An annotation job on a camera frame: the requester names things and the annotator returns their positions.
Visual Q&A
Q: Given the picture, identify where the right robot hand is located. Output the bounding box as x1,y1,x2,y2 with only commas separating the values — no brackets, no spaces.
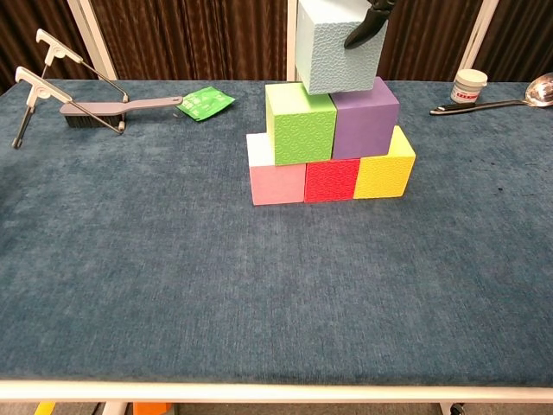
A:
343,0,397,48

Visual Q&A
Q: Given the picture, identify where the light blue cube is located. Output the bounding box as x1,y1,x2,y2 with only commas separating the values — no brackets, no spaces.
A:
295,0,388,96

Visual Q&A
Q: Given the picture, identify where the purple cube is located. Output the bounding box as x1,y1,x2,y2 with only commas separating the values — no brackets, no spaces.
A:
330,76,400,160

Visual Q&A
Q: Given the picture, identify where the green cube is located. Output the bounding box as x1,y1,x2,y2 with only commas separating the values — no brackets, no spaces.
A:
264,81,338,167

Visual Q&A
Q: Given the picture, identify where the yellow cube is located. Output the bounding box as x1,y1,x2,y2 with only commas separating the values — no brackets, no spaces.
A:
353,124,416,201

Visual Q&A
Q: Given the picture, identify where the red cube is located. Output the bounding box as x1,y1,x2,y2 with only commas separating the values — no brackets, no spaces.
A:
303,157,362,203

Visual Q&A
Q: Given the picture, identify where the pink cube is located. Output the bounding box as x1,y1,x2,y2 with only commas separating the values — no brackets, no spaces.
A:
245,131,308,207

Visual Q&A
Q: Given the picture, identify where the brown folding screen panel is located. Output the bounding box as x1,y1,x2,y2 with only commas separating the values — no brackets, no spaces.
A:
296,0,500,82
470,0,553,83
0,0,109,94
79,0,299,82

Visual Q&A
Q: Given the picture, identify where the white medicine jar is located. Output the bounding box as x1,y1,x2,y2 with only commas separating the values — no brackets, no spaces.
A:
449,68,489,105

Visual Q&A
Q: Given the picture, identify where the green sachet packet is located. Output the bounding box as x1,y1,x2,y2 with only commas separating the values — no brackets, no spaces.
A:
178,86,236,123

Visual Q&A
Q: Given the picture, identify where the blue velvet table cloth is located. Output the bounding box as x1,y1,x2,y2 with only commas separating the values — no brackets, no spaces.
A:
0,79,553,386

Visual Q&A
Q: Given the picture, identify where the grey cleaning brush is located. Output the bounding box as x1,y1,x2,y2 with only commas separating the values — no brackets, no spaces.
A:
59,96,184,129

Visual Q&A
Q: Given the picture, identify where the small orange object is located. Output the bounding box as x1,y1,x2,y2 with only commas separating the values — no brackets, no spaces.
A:
132,402,172,415

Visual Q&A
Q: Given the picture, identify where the steel ladle black handle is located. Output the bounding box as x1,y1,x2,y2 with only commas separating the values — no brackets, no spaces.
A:
429,72,553,117

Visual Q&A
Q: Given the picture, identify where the white wire folding stand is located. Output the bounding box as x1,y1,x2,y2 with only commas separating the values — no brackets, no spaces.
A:
11,28,130,150

